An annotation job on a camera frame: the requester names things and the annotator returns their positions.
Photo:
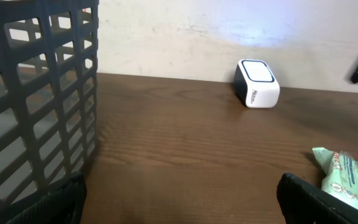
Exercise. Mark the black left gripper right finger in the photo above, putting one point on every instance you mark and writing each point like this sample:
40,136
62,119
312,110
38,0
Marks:
303,203

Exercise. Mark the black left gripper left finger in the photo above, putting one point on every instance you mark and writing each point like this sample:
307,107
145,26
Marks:
61,202

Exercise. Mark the light blue wet wipes pack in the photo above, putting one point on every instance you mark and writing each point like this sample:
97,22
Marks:
341,171

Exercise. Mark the grey plastic mesh basket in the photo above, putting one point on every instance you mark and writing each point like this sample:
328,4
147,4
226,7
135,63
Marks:
48,83

